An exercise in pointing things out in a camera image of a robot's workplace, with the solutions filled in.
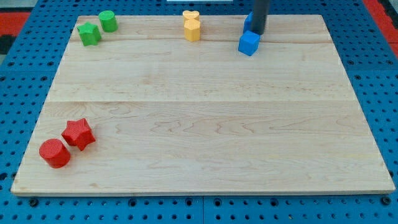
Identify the blue cube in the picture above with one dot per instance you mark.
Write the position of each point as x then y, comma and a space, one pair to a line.
248, 43

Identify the light wooden board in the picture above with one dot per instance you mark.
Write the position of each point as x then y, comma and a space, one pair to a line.
173, 117

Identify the yellow hexagon block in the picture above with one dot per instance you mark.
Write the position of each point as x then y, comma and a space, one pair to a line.
192, 30

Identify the yellow heart block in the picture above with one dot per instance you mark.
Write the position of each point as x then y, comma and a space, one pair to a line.
191, 15

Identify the blue block behind pole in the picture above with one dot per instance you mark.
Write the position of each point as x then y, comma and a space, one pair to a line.
247, 22

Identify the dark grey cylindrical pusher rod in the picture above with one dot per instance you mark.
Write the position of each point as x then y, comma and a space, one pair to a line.
259, 16

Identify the red star block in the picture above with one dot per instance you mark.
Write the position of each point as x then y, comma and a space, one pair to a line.
78, 133

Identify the green cylinder block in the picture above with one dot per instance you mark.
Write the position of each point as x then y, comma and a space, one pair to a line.
108, 21

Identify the green star block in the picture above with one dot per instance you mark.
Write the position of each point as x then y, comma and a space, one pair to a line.
89, 34

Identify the red cylinder block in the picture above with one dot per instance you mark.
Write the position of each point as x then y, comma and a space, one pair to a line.
54, 153

